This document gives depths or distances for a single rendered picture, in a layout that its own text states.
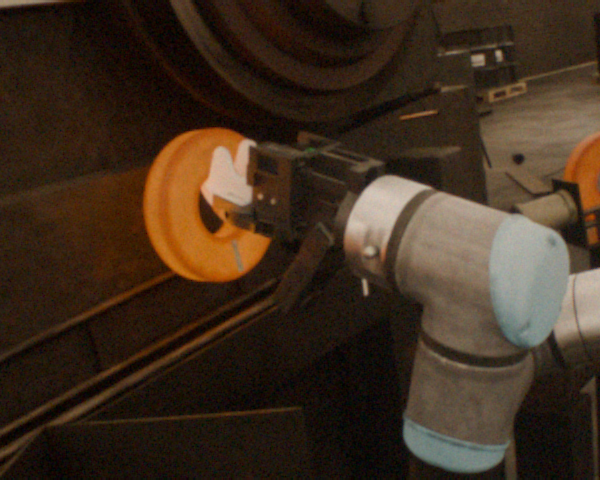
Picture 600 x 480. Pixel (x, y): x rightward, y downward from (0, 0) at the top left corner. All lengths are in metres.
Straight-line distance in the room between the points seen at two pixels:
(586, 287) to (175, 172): 0.39
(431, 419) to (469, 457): 0.05
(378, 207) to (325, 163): 0.09
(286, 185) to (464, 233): 0.17
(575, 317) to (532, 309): 0.15
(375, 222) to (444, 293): 0.08
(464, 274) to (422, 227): 0.05
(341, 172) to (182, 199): 0.17
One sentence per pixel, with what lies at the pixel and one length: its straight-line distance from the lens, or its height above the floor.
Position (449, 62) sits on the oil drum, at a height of 0.84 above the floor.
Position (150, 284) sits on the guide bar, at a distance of 0.86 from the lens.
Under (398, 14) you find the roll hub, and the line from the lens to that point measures 0.91.
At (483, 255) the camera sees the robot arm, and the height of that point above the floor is 0.80.
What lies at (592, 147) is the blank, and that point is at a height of 0.76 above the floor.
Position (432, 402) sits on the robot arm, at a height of 0.68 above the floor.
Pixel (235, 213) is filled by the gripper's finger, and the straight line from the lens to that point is 0.72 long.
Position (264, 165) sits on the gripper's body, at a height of 0.87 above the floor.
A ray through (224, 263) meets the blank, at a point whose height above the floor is 0.77.
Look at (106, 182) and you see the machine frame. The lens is 0.84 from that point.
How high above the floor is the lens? 0.96
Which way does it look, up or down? 13 degrees down
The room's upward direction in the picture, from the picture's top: 9 degrees counter-clockwise
